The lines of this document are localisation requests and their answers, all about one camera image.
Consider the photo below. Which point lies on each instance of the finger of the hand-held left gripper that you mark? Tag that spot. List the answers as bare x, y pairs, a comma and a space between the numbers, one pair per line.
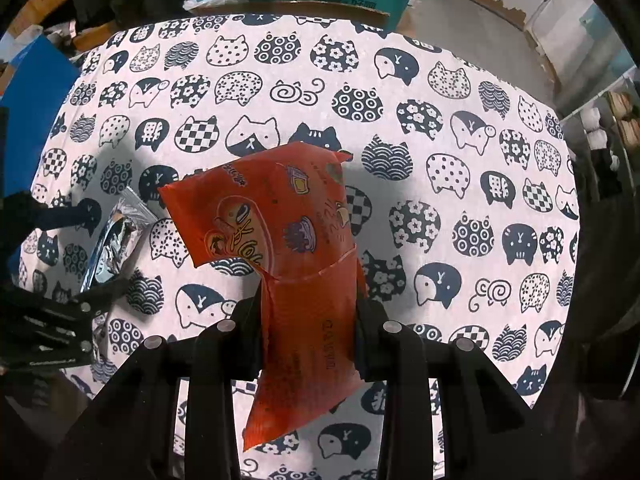
65, 216
100, 297

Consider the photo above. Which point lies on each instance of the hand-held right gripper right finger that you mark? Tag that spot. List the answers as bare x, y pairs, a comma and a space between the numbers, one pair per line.
400, 390

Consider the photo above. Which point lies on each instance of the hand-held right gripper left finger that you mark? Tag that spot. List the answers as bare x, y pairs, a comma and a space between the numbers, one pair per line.
210, 390

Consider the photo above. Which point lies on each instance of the orange snack packet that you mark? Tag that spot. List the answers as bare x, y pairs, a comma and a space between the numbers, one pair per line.
280, 220

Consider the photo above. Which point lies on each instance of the blue-sided cardboard box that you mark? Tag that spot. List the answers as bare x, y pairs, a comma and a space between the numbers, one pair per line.
35, 80

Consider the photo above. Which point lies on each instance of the cat print tablecloth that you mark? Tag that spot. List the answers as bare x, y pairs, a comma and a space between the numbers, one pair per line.
400, 210

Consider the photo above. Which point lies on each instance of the silver blue snack packet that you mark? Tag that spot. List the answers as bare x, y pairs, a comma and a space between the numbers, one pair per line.
112, 245

